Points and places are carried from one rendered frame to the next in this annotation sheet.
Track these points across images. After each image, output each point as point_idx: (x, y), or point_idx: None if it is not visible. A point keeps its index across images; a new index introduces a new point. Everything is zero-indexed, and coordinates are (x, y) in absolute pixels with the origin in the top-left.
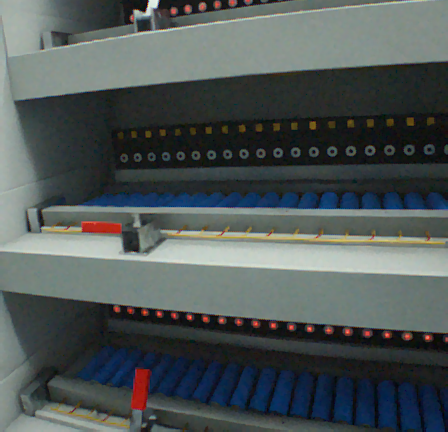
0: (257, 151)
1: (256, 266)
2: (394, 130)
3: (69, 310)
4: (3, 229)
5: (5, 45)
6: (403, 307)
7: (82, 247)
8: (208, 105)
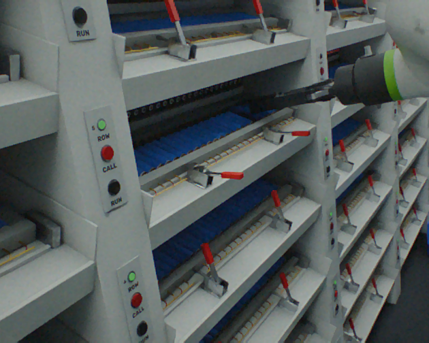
0: (150, 107)
1: (246, 168)
2: None
3: None
4: None
5: (122, 69)
6: (269, 163)
7: (181, 197)
8: None
